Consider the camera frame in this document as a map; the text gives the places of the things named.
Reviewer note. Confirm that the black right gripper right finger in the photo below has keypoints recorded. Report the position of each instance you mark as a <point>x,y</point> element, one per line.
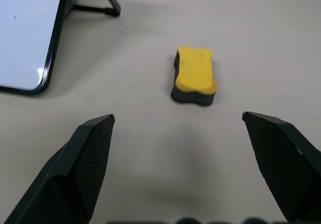
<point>283,163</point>

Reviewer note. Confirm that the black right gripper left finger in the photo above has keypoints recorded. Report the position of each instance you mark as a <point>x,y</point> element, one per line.
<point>72,168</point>

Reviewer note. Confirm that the yellow and black eraser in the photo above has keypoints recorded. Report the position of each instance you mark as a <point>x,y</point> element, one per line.
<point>194,74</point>

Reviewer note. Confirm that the black-framed whiteboard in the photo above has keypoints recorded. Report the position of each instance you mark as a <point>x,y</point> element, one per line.
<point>27,35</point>

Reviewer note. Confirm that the black whiteboard stand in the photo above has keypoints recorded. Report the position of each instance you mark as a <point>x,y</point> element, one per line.
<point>105,3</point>

